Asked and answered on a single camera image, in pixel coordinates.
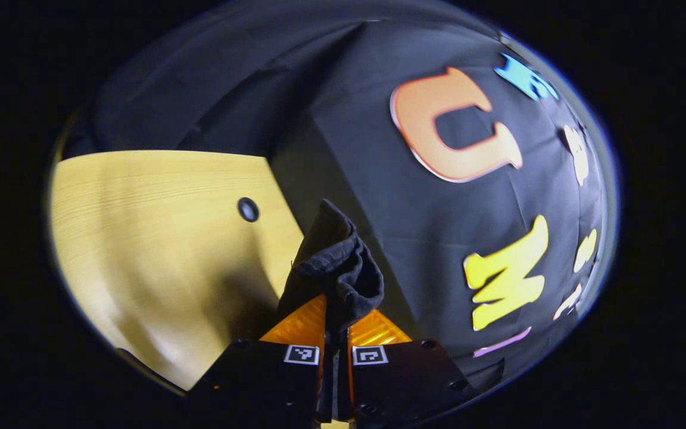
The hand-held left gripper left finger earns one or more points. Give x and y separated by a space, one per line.
259 381

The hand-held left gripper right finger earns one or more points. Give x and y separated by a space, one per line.
408 378

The dark grey jeans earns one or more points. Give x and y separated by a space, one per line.
337 262

